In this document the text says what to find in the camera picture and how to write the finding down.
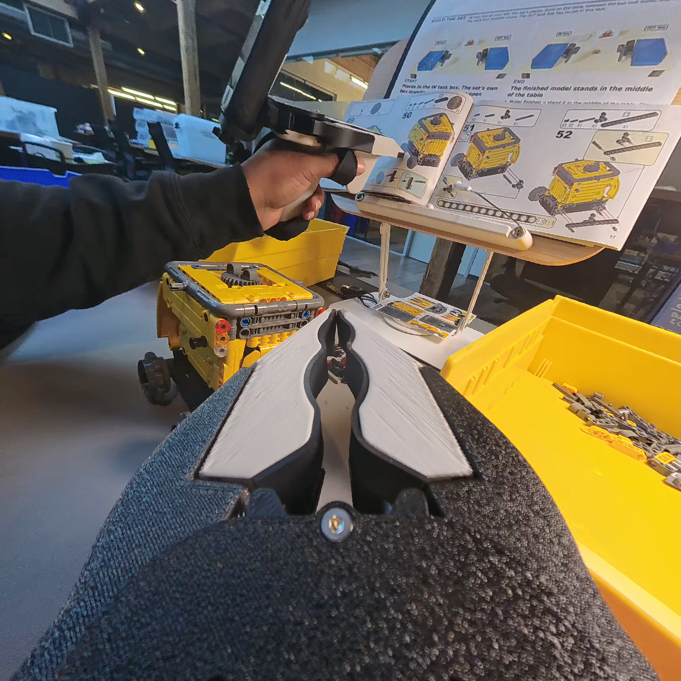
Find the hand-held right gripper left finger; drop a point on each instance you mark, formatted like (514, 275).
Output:
(266, 426)

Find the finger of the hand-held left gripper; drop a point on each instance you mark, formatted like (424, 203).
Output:
(319, 115)
(362, 142)

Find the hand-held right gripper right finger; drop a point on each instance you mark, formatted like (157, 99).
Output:
(410, 426)

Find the yellow toy brick vehicle model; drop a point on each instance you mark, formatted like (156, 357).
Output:
(245, 287)

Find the yellow storage bin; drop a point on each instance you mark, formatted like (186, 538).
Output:
(553, 447)
(298, 255)

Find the building instruction booklet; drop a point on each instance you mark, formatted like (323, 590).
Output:
(532, 106)

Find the pile of assorted brick beams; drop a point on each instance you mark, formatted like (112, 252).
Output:
(628, 431)

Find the person's left forearm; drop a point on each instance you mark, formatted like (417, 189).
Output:
(117, 239)

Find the grey desk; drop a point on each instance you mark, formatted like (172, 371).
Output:
(64, 458)

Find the person's left hand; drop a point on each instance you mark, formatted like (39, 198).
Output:
(279, 181)

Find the yellow printed sticker sheet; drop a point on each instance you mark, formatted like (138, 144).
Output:
(426, 316)

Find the white plastic box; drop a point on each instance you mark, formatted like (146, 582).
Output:
(27, 117)
(181, 136)

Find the white book stand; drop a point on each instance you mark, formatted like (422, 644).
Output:
(458, 226)

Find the blue storage bin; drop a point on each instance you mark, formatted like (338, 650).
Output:
(32, 177)

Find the dark wooden post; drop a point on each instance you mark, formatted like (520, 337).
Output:
(442, 271)

